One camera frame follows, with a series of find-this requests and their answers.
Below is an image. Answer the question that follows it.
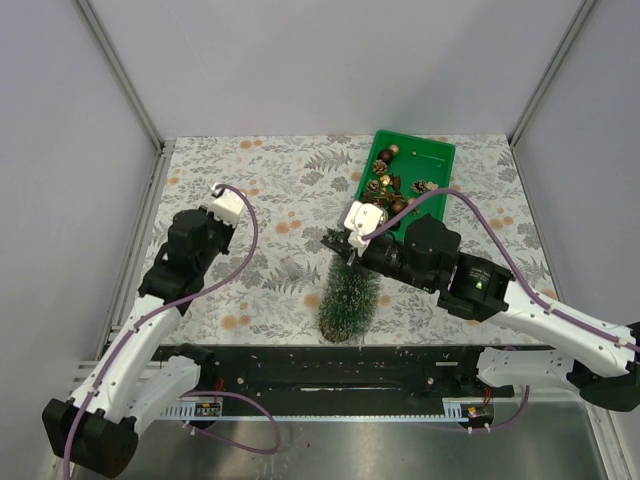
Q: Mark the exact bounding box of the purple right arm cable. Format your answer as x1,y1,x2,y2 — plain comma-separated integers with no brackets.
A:
364,188,640,435

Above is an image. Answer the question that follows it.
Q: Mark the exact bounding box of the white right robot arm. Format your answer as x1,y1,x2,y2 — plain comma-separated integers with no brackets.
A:
321,215,639,412

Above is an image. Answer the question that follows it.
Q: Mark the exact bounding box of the aluminium frame post left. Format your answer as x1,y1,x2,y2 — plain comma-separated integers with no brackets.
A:
73,0,165,152

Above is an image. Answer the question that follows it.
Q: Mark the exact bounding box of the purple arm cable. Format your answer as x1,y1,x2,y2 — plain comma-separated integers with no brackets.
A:
62,184,284,480
364,188,640,435

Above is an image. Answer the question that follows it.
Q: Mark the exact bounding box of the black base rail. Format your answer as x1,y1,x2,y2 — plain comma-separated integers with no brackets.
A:
99,343,574,419

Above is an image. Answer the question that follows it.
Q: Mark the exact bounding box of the frosted pine cone upper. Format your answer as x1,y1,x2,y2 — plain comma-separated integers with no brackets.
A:
372,159,388,176

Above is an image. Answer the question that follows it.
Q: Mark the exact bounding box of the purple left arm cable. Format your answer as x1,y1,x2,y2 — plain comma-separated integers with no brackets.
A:
62,184,284,480

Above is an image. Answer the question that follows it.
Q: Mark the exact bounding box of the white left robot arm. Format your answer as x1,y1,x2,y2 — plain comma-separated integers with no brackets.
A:
42,200,244,479

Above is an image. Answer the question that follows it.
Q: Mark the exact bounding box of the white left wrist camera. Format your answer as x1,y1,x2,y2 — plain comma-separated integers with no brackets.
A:
207,183,245,228

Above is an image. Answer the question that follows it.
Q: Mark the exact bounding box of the green plastic tray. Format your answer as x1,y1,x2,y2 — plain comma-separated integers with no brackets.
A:
355,130,455,220

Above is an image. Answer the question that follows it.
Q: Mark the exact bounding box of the small green christmas tree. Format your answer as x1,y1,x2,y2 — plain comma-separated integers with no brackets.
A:
317,251,380,344

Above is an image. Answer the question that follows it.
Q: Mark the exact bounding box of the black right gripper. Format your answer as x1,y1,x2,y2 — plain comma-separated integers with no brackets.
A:
321,229,437,292

